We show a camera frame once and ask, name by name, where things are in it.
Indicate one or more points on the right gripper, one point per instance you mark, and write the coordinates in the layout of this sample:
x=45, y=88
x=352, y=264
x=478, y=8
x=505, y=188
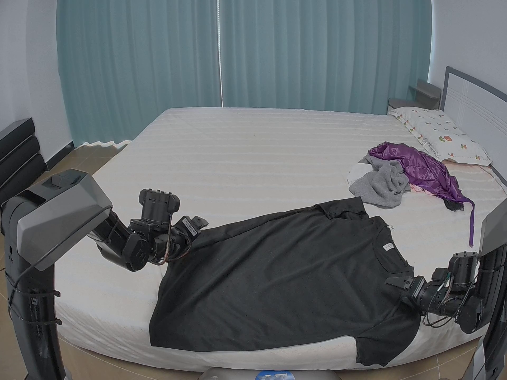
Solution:
x=420, y=293

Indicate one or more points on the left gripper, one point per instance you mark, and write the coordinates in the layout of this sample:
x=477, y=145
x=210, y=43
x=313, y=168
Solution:
x=186, y=236

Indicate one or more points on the black T-shirt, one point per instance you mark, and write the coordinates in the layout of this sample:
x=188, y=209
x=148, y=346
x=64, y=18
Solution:
x=285, y=283

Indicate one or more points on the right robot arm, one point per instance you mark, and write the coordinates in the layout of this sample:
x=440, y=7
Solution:
x=495, y=228

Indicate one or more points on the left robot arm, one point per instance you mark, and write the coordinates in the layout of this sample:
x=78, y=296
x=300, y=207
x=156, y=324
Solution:
x=59, y=212

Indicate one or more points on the bed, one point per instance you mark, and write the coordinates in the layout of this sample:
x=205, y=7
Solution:
x=257, y=160

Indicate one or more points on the pile of clothes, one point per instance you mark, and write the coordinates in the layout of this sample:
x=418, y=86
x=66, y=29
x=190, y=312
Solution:
x=384, y=184

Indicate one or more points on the white printed pillow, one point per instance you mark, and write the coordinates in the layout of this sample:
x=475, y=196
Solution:
x=443, y=137

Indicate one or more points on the blue-green curtain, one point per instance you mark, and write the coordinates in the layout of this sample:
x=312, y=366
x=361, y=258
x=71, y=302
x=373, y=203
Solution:
x=324, y=46
x=138, y=54

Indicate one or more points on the grey bedside table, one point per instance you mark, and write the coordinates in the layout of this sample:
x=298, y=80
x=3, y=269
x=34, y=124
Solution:
x=424, y=93

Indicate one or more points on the black chest of drawers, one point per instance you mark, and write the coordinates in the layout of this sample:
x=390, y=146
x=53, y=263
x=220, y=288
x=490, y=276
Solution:
x=19, y=152

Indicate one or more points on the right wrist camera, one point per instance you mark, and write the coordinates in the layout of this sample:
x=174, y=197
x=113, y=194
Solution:
x=441, y=276

